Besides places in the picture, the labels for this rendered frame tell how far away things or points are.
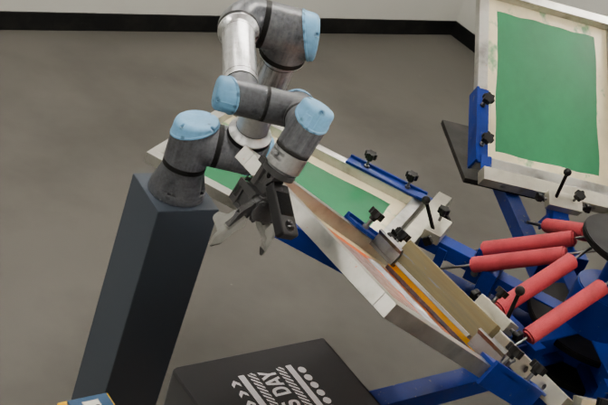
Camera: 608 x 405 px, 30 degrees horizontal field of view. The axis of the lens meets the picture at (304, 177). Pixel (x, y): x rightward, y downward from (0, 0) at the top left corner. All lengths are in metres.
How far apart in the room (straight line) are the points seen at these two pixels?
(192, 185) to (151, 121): 2.94
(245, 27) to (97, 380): 1.26
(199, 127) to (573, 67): 1.89
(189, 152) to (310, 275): 2.27
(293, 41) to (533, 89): 1.74
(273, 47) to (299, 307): 2.36
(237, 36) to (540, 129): 1.88
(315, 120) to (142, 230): 0.93
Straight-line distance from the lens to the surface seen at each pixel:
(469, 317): 2.86
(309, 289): 5.02
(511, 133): 4.10
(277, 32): 2.65
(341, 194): 3.81
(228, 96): 2.30
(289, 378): 2.96
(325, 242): 2.38
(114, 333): 3.23
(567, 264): 3.37
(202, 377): 2.87
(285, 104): 2.32
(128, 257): 3.12
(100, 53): 6.47
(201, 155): 2.93
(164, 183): 2.98
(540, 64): 4.32
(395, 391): 3.11
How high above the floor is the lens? 2.77
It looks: 28 degrees down
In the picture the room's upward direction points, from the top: 20 degrees clockwise
